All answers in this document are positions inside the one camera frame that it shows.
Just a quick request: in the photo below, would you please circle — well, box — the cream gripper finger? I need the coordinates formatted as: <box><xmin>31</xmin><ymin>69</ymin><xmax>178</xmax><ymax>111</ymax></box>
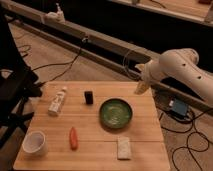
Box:
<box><xmin>135</xmin><ymin>81</ymin><xmax>149</xmax><ymax>95</ymax></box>

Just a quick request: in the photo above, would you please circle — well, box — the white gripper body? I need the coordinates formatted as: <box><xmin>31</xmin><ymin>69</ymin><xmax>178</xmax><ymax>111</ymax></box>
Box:
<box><xmin>135</xmin><ymin>60</ymin><xmax>166</xmax><ymax>83</ymax></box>

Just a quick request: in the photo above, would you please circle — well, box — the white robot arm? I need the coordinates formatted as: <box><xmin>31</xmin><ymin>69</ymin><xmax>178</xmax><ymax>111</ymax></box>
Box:
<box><xmin>136</xmin><ymin>48</ymin><xmax>213</xmax><ymax>107</ymax></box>

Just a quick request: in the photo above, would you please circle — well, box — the black eraser block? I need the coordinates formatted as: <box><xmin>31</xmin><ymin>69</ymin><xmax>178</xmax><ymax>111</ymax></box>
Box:
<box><xmin>84</xmin><ymin>91</ymin><xmax>93</xmax><ymax>105</ymax></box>

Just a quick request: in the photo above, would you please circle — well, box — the green ceramic bowl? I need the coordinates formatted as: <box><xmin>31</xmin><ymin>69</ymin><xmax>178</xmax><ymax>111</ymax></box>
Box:
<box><xmin>99</xmin><ymin>98</ymin><xmax>133</xmax><ymax>129</ymax></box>

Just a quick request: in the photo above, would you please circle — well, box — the blue electronic box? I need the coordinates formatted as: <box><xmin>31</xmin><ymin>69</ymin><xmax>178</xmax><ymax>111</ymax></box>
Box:
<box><xmin>169</xmin><ymin>99</ymin><xmax>188</xmax><ymax>117</ymax></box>

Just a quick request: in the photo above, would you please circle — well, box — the white sponge block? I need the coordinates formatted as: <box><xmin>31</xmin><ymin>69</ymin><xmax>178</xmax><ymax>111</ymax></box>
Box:
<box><xmin>117</xmin><ymin>137</ymin><xmax>131</xmax><ymax>160</ymax></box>

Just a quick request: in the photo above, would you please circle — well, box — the orange carrot toy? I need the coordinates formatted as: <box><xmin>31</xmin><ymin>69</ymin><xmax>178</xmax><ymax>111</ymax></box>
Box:
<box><xmin>69</xmin><ymin>127</ymin><xmax>78</xmax><ymax>150</ymax></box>

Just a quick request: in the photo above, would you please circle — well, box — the white tube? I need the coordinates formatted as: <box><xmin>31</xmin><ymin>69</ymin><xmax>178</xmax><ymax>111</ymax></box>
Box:
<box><xmin>48</xmin><ymin>87</ymin><xmax>67</xmax><ymax>116</ymax></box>

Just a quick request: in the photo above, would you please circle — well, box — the white cup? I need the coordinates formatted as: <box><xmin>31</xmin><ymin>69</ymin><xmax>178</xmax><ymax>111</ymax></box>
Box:
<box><xmin>22</xmin><ymin>131</ymin><xmax>48</xmax><ymax>156</ymax></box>

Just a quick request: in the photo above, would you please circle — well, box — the black chair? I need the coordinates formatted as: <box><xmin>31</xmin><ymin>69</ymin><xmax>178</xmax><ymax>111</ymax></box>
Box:
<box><xmin>0</xmin><ymin>5</ymin><xmax>42</xmax><ymax>149</ymax></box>

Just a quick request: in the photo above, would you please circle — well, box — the long metal rail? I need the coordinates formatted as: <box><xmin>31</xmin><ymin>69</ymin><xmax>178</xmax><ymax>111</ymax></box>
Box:
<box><xmin>0</xmin><ymin>0</ymin><xmax>213</xmax><ymax>114</ymax></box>

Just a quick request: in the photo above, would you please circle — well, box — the black cable right floor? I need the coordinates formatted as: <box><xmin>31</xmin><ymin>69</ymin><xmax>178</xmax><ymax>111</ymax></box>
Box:
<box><xmin>156</xmin><ymin>106</ymin><xmax>213</xmax><ymax>171</ymax></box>

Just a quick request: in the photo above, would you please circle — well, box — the black floor cable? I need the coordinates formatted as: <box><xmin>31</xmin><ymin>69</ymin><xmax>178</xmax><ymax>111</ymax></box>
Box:
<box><xmin>0</xmin><ymin>37</ymin><xmax>89</xmax><ymax>88</ymax></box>

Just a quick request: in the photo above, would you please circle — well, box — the white object on rail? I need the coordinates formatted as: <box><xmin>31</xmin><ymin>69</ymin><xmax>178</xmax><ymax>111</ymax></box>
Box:
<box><xmin>45</xmin><ymin>4</ymin><xmax>65</xmax><ymax>23</ymax></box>

